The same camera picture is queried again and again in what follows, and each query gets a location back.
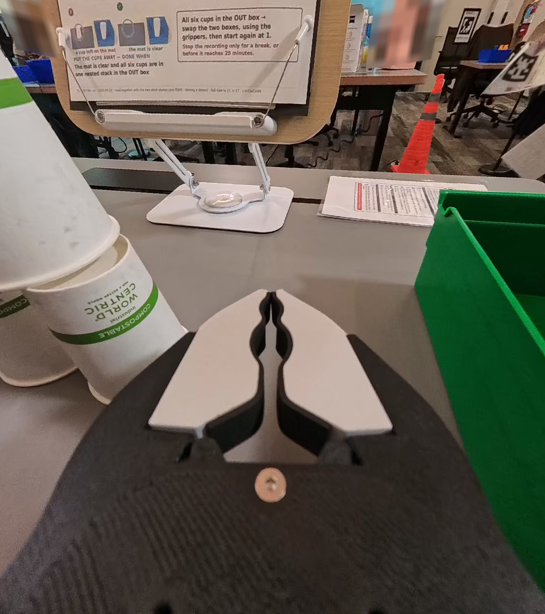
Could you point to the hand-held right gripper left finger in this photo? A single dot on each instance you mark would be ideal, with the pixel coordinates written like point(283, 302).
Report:
point(205, 379)

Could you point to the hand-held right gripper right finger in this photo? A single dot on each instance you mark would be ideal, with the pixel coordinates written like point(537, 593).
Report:
point(334, 379)

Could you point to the white paper cup green band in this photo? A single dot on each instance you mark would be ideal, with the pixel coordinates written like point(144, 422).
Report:
point(23, 192)
point(23, 350)
point(90, 357)

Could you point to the green plastic box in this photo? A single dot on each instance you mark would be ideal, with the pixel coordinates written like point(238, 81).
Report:
point(469, 336)

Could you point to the grey desk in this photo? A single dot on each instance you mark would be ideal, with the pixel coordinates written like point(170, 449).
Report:
point(301, 259)

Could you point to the wooden document stand white base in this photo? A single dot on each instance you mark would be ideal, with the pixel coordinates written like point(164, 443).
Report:
point(219, 213)

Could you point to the laminated paper sheet red label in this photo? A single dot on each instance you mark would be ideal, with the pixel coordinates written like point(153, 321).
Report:
point(397, 201)

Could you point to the orange traffic cone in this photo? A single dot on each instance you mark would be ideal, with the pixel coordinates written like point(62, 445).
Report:
point(420, 139)

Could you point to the long wooden work table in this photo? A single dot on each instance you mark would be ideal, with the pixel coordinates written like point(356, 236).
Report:
point(378, 76)

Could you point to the printed instruction sheet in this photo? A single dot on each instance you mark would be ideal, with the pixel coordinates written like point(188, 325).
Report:
point(234, 72)

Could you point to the white carton blue print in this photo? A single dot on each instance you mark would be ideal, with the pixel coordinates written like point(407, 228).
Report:
point(356, 38)

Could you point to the black office chair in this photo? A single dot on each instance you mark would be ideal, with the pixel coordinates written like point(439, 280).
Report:
point(490, 62)

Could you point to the black white marker card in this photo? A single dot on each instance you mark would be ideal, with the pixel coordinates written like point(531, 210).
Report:
point(524, 65)

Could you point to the framed black white marker sign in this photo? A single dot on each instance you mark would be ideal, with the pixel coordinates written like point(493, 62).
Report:
point(469, 25)

